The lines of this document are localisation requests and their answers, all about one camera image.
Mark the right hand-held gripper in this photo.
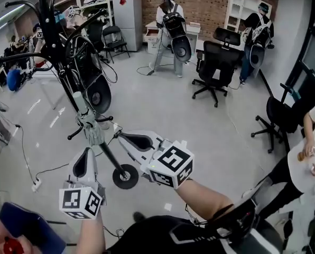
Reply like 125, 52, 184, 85
117, 130, 196, 191

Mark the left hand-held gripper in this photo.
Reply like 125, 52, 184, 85
58, 147, 106, 221

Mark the black metal coat rack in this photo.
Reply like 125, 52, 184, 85
0, 0, 140, 191

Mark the grey-green umbrella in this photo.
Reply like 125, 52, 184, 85
72, 90, 103, 146

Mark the person's right forearm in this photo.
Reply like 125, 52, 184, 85
174, 178, 235, 222

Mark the person's left forearm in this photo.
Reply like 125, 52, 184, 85
75, 210, 107, 254

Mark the white power strip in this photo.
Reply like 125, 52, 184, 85
31, 178, 43, 193

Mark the person's black shoe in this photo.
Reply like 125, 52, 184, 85
133, 211, 147, 223

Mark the blue cap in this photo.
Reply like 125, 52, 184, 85
0, 202, 67, 254

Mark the person's black jacket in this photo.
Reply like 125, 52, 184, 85
106, 197, 284, 254

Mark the black folding chair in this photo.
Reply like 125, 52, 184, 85
103, 25, 131, 64

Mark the white desk with drawer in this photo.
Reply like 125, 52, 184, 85
143, 21, 201, 56

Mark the blue bag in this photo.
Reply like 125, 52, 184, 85
6, 68, 23, 92

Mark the black mesh office chair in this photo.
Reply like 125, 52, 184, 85
191, 27, 242, 108

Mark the black high-back office chair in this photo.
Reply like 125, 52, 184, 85
86, 8, 110, 64

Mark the white refrigerator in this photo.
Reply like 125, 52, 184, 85
112, 0, 143, 53

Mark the ceiling light strip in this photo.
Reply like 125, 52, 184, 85
0, 3, 26, 24

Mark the white arched cabinet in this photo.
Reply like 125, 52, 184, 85
224, 0, 273, 33

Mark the dark framed window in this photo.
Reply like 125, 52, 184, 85
283, 0, 315, 102

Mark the black power cable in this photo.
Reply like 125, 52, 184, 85
14, 124, 70, 186

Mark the black floor cable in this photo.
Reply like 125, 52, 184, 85
135, 61, 175, 77

